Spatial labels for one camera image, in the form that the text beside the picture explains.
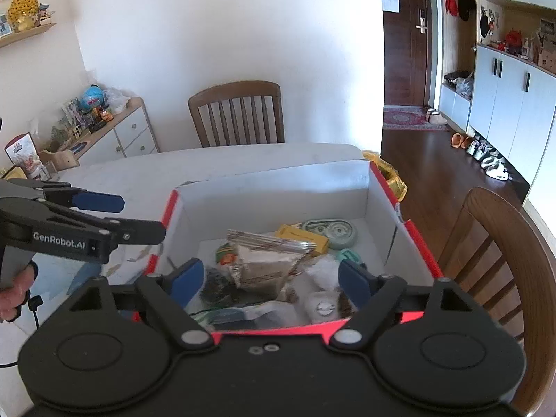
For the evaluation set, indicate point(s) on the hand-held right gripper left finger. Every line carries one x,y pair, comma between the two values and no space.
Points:
186,282

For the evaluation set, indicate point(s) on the clear plastic bag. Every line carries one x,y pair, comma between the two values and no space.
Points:
116,100

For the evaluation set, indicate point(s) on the clear bag of white beads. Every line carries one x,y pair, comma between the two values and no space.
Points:
323,271

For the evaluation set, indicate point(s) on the wooden slat-back chair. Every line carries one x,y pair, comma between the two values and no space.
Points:
234,89
512,234

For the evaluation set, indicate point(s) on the white sideboard cabinet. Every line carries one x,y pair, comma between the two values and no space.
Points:
130,132

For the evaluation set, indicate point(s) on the green red snack packet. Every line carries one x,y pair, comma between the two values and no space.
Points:
226,255

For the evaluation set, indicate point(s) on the grey wall cabinet unit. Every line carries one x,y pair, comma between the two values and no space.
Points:
499,104

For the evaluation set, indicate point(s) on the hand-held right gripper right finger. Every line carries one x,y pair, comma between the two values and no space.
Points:
354,284

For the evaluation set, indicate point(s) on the red cardboard box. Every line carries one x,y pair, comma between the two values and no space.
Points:
282,195

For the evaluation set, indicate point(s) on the wooden wall shelf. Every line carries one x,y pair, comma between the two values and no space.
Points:
30,34

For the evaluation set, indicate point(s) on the yellow plastic bag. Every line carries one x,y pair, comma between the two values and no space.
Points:
391,178

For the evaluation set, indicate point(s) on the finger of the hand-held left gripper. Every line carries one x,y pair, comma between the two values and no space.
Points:
97,203
139,232

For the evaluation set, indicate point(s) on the white paper note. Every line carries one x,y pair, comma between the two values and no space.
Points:
390,2

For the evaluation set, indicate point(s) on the dark flat bag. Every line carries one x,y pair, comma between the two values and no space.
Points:
456,76

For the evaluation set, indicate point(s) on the red ornament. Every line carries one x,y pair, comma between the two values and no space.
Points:
512,41

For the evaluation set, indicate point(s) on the small picture card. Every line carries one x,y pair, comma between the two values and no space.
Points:
5,26

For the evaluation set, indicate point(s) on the white shell coin purse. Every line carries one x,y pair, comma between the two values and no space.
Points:
323,308

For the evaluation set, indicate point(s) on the black hanging bag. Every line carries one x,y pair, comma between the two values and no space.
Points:
466,2

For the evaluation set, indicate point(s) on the silver foil snack bag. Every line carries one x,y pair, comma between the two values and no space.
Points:
265,269

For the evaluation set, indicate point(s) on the small decor figure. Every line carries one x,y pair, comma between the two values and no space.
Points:
45,15

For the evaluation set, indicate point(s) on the clear drinking glass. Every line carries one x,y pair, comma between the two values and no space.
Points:
51,171

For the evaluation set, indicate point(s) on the brown wooden door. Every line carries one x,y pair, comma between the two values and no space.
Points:
404,61

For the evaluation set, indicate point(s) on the patterned red rug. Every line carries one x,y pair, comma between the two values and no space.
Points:
404,118

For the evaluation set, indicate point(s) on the row of shoes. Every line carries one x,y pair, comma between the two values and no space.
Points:
486,156

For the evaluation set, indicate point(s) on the red hanging bag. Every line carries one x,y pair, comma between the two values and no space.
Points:
451,2

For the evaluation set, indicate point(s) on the red white snack bag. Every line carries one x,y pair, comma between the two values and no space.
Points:
21,152

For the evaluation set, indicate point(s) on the grey-green oval case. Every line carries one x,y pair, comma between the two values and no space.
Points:
330,231

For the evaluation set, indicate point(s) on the grey plastic bag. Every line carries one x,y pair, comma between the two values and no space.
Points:
464,87

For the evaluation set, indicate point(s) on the small yellow box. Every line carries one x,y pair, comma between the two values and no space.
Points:
312,241

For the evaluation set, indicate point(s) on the wooden desk organizer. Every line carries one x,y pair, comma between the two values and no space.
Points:
61,158

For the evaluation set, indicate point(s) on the dark small pouch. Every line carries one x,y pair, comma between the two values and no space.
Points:
215,284

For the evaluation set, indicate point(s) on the person's left hand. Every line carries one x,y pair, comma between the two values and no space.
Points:
17,299

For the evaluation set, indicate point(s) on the blue globe toy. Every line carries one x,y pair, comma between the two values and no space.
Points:
92,96

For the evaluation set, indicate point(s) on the silver door lock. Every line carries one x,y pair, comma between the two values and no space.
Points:
421,21

